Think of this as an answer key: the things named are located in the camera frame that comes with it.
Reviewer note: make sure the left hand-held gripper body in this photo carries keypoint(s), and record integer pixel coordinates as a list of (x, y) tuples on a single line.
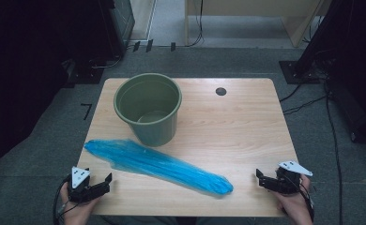
[(79, 176)]

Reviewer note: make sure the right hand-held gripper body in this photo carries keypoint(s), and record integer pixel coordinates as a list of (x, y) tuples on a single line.
[(292, 167)]

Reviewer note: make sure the blue plastic bag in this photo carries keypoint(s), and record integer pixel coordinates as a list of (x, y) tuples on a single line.
[(153, 162)]

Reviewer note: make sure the green plastic bucket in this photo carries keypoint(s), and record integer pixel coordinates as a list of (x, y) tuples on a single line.
[(154, 131)]

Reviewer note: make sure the person's left hand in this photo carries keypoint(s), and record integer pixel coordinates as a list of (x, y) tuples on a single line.
[(76, 212)]

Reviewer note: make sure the person's right hand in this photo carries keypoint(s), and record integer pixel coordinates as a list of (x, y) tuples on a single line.
[(295, 207)]

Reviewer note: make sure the dark round table grommet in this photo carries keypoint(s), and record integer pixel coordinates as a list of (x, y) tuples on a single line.
[(221, 91)]

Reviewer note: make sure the black slanted stand pole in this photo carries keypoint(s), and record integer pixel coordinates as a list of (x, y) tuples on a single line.
[(322, 34)]

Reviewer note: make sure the dark cabinet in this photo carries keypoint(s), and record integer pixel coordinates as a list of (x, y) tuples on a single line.
[(121, 25)]

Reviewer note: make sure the light wooden desk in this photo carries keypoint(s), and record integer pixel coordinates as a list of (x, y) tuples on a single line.
[(265, 7)]

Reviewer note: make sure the black stand base plate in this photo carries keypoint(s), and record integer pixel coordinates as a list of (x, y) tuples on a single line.
[(297, 73), (87, 75)]

